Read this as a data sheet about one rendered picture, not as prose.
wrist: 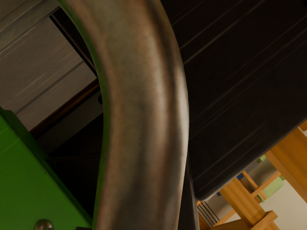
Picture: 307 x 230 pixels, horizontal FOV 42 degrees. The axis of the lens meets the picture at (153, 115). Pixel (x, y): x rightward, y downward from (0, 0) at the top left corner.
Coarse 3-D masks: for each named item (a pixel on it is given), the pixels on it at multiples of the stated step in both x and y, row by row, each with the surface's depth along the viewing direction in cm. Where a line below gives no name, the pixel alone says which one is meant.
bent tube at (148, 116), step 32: (64, 0) 13; (96, 0) 13; (128, 0) 13; (96, 32) 13; (128, 32) 13; (160, 32) 13; (96, 64) 13; (128, 64) 13; (160, 64) 13; (128, 96) 13; (160, 96) 13; (128, 128) 13; (160, 128) 13; (128, 160) 13; (160, 160) 13; (96, 192) 14; (128, 192) 13; (160, 192) 13; (96, 224) 13; (128, 224) 13; (160, 224) 13
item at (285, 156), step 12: (300, 132) 96; (276, 144) 96; (288, 144) 96; (300, 144) 96; (276, 156) 96; (288, 156) 95; (300, 156) 95; (276, 168) 103; (288, 168) 95; (300, 168) 95; (288, 180) 101; (300, 180) 94; (300, 192) 99
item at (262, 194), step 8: (248, 168) 885; (240, 176) 879; (248, 176) 874; (272, 176) 872; (280, 176) 915; (248, 184) 911; (264, 184) 866; (272, 184) 875; (280, 184) 875; (256, 192) 859; (264, 192) 870; (272, 192) 870; (256, 200) 865; (264, 200) 865; (208, 216) 838; (216, 216) 839; (224, 216) 840; (216, 224) 834
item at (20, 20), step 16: (0, 0) 24; (16, 0) 24; (32, 0) 24; (48, 0) 24; (0, 16) 24; (16, 16) 24; (32, 16) 24; (48, 16) 25; (0, 32) 24; (16, 32) 24; (0, 48) 24
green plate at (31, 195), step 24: (0, 120) 22; (0, 144) 22; (24, 144) 22; (0, 168) 22; (24, 168) 22; (48, 168) 23; (0, 192) 22; (24, 192) 22; (48, 192) 22; (0, 216) 22; (24, 216) 22; (48, 216) 22; (72, 216) 22
